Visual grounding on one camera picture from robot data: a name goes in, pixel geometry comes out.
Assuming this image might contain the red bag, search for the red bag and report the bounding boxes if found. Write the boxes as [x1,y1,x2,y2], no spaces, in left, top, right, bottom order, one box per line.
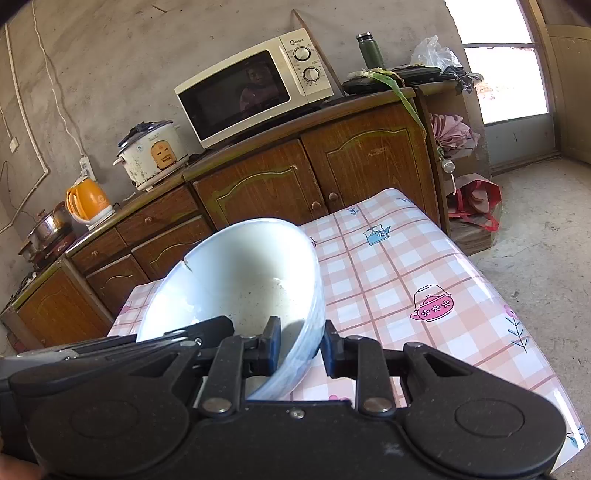
[445,178,503,232]

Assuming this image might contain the black cooktop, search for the black cooktop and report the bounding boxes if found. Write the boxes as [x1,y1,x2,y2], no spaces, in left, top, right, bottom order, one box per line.
[342,67,444,95]

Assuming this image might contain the white rice cooker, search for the white rice cooker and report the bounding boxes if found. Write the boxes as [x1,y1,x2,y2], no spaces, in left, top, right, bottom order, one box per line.
[113,121,189,192]

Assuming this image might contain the blue floral white bowl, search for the blue floral white bowl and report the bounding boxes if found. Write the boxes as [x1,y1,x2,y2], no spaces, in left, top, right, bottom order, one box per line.
[137,218,326,401]

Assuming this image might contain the clear plastic bag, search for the clear plastic bag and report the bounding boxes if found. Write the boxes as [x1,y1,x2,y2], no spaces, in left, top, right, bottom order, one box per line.
[409,34,462,72]

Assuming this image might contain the open wooden shelf unit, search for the open wooden shelf unit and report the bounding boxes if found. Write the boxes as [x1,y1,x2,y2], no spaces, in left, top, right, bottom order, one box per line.
[413,80,492,254]

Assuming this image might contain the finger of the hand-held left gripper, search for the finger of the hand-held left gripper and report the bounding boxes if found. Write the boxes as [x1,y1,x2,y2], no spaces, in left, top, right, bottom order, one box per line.
[136,316,234,355]

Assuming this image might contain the pink umbrella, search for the pink umbrella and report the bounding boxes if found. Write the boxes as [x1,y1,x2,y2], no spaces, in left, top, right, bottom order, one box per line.
[429,113,481,158]

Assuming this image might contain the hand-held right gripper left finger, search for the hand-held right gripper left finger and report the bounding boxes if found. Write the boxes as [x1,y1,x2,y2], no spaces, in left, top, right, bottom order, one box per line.
[130,318,281,414]

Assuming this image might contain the white wall pipe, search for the white wall pipe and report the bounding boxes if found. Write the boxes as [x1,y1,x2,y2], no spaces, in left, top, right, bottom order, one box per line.
[4,23,49,234]

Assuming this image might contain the narrow brown wooden cabinet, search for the narrow brown wooden cabinet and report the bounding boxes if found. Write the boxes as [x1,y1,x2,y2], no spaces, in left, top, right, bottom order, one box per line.
[0,263,114,352]

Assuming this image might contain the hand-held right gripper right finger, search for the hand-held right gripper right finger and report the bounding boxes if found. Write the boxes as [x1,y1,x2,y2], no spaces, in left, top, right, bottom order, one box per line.
[324,320,466,414]

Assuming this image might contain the pink checked tablecloth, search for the pink checked tablecloth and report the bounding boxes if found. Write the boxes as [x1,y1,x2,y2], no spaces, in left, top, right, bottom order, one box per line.
[107,187,591,472]

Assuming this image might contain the dark cloth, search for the dark cloth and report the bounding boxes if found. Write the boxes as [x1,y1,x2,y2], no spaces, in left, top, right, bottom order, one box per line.
[445,67,483,93]

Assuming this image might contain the brown wooden cabinet with drawers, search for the brown wooden cabinet with drawers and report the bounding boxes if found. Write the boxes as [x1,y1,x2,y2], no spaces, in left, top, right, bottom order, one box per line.
[65,178,218,319]

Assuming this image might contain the metal door with window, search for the metal door with window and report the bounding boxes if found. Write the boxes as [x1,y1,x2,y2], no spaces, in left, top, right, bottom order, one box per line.
[443,0,591,169]

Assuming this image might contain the steel pot with lid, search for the steel pot with lid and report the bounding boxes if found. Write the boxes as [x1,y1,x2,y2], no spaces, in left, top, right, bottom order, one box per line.
[27,202,70,245]

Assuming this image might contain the orange electric kettle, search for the orange electric kettle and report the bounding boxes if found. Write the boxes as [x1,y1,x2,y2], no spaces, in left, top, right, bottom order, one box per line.
[65,176,116,232]

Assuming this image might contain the red black induction cooker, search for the red black induction cooker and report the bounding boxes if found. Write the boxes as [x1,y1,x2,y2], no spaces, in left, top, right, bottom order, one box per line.
[18,231,77,271]

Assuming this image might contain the green thermos bottle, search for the green thermos bottle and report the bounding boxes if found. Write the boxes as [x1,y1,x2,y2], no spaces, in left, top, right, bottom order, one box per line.
[355,32,385,70]

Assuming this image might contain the green leek leaf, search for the green leek leaf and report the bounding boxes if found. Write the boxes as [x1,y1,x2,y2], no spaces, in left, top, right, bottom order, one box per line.
[351,67,428,139]

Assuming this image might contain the two-door brown wooden cabinet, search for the two-door brown wooden cabinet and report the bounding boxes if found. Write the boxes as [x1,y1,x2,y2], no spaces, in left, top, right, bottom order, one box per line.
[184,88,439,232]

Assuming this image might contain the wooden stick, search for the wooden stick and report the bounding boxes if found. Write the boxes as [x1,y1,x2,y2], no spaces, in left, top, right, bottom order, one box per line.
[291,9,345,93]

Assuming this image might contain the cream microwave oven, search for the cream microwave oven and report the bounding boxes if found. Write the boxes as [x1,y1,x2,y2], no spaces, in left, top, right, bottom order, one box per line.
[174,28,334,149]

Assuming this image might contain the white power cable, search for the white power cable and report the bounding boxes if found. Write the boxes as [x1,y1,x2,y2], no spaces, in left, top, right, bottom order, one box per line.
[30,0,88,160]

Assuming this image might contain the person's left hand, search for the person's left hand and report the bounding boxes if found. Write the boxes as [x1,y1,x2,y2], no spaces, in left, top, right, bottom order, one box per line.
[0,455,44,480]

